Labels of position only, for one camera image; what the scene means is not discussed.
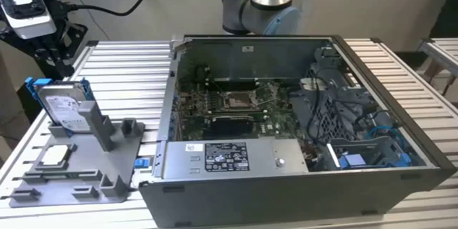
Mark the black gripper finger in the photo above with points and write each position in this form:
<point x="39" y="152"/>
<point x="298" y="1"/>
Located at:
<point x="44" y="52"/>
<point x="73" y="38"/>

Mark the hard disk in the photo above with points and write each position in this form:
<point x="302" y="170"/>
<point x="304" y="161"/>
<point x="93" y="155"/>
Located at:
<point x="60" y="103"/>

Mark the grey disk bay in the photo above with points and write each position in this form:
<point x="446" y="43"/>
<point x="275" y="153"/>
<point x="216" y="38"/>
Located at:
<point x="375" y="143"/>

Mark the silver CPU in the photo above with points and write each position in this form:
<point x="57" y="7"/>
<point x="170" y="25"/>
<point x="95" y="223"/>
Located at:
<point x="53" y="155"/>

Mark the grey parts rack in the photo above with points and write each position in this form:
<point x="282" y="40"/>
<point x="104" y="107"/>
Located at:
<point x="85" y="164"/>

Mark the blue case latch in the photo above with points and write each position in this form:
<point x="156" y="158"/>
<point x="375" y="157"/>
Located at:
<point x="140" y="163"/>

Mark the CPU socket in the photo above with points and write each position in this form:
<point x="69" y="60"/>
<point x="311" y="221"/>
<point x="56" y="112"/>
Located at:
<point x="238" y="103"/>

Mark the silver power supply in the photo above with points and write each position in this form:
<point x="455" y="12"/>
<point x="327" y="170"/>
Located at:
<point x="179" y="159"/>

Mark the black graphics card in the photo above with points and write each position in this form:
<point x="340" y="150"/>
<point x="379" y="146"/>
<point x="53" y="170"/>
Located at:
<point x="230" y="127"/>

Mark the green motherboard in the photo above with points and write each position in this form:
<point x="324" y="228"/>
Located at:
<point x="279" y="121"/>

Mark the grey perforated drive cage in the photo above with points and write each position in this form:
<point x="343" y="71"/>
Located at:
<point x="322" y="116"/>

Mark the dark grey PC case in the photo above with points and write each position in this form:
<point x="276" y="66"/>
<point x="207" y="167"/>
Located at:
<point x="250" y="202"/>

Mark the metal slat side table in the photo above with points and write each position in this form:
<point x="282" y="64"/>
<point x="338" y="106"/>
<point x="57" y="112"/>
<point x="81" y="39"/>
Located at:
<point x="443" y="46"/>

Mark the person in dark clothes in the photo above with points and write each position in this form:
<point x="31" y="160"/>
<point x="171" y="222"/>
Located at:
<point x="451" y="11"/>

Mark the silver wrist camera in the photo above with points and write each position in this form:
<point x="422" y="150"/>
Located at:
<point x="28" y="20"/>

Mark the blue bay bracket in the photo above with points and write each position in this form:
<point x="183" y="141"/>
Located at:
<point x="352" y="160"/>

